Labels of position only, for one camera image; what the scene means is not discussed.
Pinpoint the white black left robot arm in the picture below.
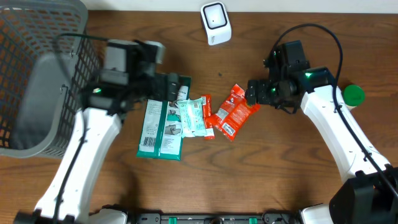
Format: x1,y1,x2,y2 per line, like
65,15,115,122
14,70,184,223

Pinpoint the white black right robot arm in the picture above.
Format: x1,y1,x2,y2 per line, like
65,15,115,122
245,62,397,223

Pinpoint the green white package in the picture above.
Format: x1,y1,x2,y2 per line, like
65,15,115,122
136,77,191,161

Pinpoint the green lid seasoning jar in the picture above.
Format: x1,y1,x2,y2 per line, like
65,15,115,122
343,85,366,110

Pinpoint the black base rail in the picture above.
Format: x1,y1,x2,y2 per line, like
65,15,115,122
127,211,302,224

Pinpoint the red snack bag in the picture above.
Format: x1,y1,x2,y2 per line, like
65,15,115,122
205,84,261,141

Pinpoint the red stick sachet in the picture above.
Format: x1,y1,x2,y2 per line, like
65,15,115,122
201,95,215,140

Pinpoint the grey plastic laundry basket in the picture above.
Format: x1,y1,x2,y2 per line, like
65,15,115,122
1,0,100,159

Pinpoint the light green wipes pack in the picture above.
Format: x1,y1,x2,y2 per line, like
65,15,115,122
177,98,206,138

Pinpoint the white barcode scanner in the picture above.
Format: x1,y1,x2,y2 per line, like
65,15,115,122
200,1,232,45

